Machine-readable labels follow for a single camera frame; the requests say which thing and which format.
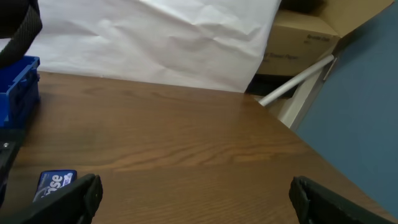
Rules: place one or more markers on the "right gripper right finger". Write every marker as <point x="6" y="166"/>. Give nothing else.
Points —
<point x="326" y="208"/>

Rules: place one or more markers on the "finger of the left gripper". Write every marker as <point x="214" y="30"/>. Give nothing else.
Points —
<point x="7" y="155"/>

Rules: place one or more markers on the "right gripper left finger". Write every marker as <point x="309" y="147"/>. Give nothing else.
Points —
<point x="68" y="202"/>

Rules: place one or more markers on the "blue candy pack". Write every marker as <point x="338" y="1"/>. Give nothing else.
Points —
<point x="54" y="183"/>

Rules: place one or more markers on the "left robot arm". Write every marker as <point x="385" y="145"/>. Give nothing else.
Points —
<point x="15" y="25"/>

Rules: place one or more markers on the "blue tray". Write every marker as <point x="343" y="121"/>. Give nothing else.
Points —
<point x="17" y="90"/>

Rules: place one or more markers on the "white tube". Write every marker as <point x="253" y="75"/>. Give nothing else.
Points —
<point x="295" y="81"/>

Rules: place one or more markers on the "brown cardboard box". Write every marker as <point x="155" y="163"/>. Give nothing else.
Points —
<point x="295" y="40"/>

